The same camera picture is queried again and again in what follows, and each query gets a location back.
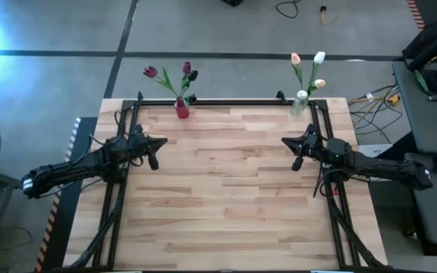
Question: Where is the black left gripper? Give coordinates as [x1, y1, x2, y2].
[127, 124, 168, 171]

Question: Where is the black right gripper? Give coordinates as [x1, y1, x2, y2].
[281, 124, 325, 171]

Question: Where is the black artificial tulip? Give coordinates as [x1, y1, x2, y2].
[182, 70, 200, 100]
[183, 93, 198, 109]

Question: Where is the peach artificial tulip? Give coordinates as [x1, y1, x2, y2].
[307, 78, 327, 96]
[290, 52, 305, 92]

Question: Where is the dark red artificial tulip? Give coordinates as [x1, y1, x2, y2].
[143, 65, 184, 100]
[180, 61, 193, 99]

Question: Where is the clear glass vase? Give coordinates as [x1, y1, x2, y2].
[289, 90, 310, 118]

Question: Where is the red glass vase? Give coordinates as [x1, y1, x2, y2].
[174, 96, 190, 120]

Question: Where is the grey desk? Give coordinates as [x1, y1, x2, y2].
[391, 60, 437, 155]

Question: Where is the hazard-striped black floor mat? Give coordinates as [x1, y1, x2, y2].
[35, 116, 98, 273]
[406, 0, 437, 31]

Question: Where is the black metal beam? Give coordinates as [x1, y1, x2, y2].
[407, 18, 437, 72]

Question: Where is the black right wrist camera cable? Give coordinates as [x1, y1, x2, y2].
[312, 166, 343, 199]

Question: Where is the black aluminium table frame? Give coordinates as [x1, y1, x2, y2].
[68, 90, 388, 271]

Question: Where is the bundle of floor cables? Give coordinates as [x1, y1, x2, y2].
[347, 83, 405, 134]

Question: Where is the yellow cable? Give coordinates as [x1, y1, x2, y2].
[319, 0, 347, 27]

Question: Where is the black coiled cable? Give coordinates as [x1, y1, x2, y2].
[420, 67, 437, 96]

